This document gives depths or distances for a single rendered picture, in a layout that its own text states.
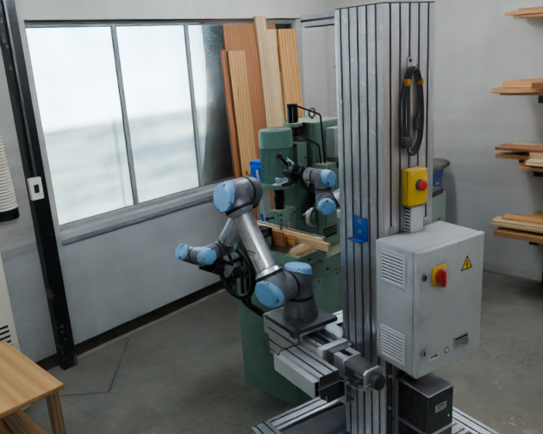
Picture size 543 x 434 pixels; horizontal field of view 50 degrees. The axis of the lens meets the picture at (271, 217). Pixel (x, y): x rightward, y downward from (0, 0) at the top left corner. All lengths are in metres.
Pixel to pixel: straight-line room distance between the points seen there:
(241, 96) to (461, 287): 2.83
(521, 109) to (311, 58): 1.87
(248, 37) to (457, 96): 1.74
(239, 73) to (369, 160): 2.59
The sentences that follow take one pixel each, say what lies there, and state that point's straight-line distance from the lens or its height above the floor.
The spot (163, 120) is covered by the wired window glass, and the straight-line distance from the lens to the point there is 4.34.
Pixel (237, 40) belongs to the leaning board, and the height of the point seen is 1.99.
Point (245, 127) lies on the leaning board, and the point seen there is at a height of 1.33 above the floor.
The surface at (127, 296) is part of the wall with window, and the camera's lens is 4.26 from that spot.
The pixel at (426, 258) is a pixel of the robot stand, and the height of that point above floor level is 1.20.
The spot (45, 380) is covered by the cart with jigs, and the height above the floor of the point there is 0.53.
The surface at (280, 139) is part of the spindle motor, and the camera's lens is 2.97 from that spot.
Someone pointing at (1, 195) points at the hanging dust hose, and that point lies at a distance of 3.48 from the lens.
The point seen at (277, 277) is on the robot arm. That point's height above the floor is 1.05.
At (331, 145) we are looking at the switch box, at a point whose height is 1.38.
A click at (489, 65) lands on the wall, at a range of 4.87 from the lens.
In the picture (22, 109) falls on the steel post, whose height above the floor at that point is 1.66.
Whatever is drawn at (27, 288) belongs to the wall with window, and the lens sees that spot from 3.86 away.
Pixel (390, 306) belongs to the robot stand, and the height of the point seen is 1.00.
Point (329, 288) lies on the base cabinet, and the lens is 3.23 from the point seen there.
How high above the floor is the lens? 1.91
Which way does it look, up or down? 16 degrees down
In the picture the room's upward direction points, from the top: 4 degrees counter-clockwise
